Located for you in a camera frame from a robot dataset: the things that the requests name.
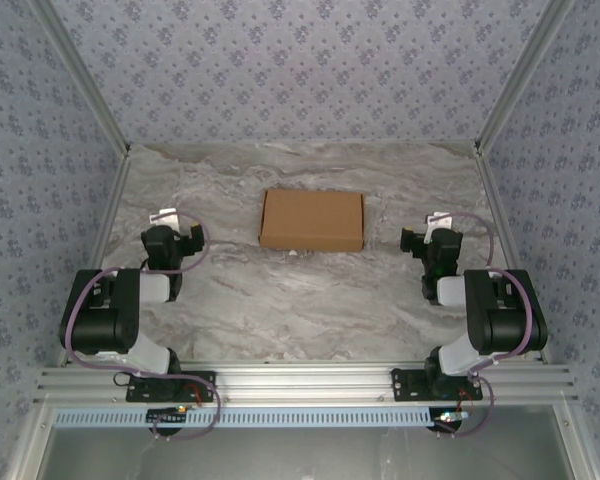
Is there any brown cardboard box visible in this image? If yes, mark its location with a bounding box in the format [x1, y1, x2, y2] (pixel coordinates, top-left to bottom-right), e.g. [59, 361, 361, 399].
[258, 187, 367, 253]

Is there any small controller board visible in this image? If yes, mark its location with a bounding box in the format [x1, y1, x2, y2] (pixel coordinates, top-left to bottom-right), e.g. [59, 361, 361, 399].
[431, 408, 471, 433]
[146, 405, 192, 427]

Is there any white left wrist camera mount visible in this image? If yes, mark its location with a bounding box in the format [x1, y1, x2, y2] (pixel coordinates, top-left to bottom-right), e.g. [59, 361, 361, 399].
[148, 209, 183, 228]

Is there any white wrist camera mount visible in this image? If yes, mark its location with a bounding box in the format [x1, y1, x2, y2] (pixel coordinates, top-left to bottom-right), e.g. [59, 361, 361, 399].
[148, 209, 183, 228]
[425, 211, 454, 244]

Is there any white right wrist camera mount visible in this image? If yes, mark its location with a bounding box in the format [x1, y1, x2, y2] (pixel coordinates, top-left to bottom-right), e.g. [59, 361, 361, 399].
[425, 211, 454, 244]

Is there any aluminium table side rail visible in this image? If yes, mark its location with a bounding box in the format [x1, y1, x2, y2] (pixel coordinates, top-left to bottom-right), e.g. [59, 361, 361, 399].
[474, 143, 552, 365]
[54, 148, 133, 369]

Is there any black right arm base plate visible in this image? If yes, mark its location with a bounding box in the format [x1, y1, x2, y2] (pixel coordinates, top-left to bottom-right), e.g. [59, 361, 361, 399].
[390, 368, 484, 403]

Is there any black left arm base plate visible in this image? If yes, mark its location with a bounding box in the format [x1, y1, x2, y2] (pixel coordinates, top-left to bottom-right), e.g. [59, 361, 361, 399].
[124, 370, 218, 404]

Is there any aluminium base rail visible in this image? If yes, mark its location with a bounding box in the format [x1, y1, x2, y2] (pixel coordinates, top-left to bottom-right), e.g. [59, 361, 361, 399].
[33, 361, 579, 407]

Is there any aluminium frame post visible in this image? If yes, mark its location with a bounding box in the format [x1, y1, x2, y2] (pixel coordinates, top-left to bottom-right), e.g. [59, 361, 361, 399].
[28, 0, 133, 157]
[473, 0, 577, 157]

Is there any grey slotted cable duct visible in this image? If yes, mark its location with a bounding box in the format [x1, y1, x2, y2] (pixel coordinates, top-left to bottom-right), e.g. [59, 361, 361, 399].
[53, 405, 432, 429]

